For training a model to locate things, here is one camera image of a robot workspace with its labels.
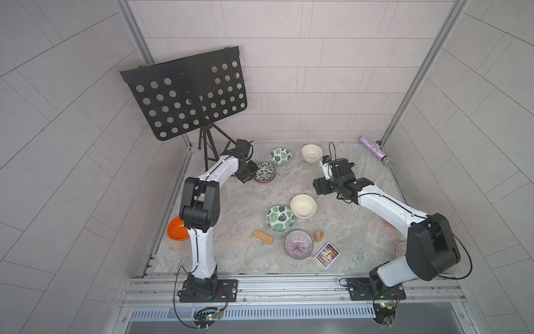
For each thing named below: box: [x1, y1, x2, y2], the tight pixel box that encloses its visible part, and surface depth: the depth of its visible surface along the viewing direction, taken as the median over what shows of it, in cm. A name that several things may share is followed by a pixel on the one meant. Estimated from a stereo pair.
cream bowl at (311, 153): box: [301, 144, 324, 164], surface depth 110 cm
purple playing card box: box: [314, 242, 341, 270], surface depth 79 cm
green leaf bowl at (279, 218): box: [265, 204, 295, 234], surface depth 88 cm
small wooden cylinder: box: [314, 231, 325, 243], surface depth 82 cm
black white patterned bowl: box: [254, 161, 277, 184], surface depth 101 cm
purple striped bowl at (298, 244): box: [283, 229, 314, 260], surface depth 82 cm
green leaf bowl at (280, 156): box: [268, 147, 293, 167], surface depth 111 cm
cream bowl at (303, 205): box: [289, 193, 318, 219], surface depth 91 cm
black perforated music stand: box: [119, 45, 248, 172], surface depth 76 cm
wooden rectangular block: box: [253, 228, 275, 245], surface depth 85 cm
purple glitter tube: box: [359, 135, 394, 167], surface depth 114 cm
